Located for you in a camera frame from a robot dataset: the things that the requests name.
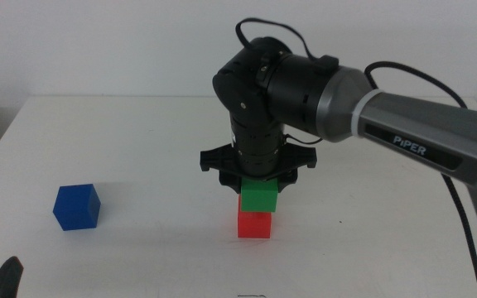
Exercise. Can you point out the red cube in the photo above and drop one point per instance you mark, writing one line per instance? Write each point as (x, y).
(254, 227)

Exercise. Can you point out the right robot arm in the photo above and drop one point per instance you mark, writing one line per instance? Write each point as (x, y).
(408, 120)

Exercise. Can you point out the blue cube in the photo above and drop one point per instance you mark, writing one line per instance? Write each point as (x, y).
(76, 209)

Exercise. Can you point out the green cube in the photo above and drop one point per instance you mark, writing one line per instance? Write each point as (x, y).
(259, 196)

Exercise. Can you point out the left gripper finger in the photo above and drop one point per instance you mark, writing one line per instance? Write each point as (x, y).
(2, 279)

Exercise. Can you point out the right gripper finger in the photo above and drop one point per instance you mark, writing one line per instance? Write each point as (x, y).
(231, 183)
(286, 180)

